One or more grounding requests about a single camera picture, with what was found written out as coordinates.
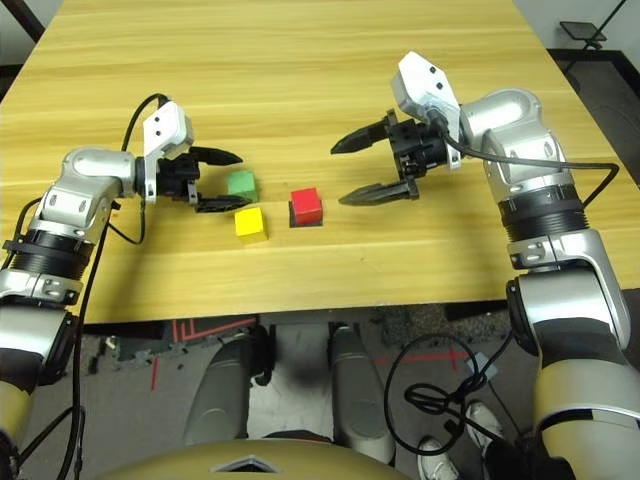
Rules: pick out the black metal stand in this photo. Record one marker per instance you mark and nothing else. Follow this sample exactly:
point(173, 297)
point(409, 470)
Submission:
point(582, 32)

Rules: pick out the grey left robot leg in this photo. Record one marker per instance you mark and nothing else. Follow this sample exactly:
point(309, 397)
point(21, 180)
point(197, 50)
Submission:
point(220, 390)

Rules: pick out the white sneaker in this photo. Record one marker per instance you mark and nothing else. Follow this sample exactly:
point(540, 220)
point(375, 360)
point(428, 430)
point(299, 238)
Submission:
point(435, 462)
point(484, 422)

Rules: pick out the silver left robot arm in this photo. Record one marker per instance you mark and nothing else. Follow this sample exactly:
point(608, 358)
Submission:
point(85, 170)

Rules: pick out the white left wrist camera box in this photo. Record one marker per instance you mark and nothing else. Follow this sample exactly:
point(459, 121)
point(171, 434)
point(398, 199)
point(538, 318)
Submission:
point(167, 125)

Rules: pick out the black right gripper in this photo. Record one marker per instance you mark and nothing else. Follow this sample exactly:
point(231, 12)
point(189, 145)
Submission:
point(417, 147)

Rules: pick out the grey robot leg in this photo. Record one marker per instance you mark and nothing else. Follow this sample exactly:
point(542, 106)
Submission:
point(220, 390)
point(357, 390)

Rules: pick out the black table frame leg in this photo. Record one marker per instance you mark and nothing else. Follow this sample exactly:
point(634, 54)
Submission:
point(30, 20)

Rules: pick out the yellow cube block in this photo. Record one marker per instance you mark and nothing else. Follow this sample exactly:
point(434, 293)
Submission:
point(250, 222)

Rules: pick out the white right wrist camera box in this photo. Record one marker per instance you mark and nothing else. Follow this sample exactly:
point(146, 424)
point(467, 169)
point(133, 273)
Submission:
point(420, 85)

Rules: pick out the grey right robot leg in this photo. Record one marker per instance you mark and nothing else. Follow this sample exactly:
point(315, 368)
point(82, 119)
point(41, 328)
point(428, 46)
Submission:
point(357, 390)

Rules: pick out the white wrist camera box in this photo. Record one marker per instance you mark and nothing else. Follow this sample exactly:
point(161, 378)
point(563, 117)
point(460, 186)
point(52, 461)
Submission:
point(420, 85)
point(167, 125)

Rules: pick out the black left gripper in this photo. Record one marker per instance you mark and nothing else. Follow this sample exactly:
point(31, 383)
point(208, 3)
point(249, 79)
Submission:
point(175, 177)

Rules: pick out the gold robot torso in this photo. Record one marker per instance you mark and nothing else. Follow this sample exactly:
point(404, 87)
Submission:
point(200, 465)

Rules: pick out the green cube block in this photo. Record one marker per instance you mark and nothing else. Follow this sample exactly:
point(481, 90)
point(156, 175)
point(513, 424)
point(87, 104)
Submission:
point(242, 184)

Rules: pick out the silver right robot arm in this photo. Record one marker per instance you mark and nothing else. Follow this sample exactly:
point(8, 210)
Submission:
point(525, 165)

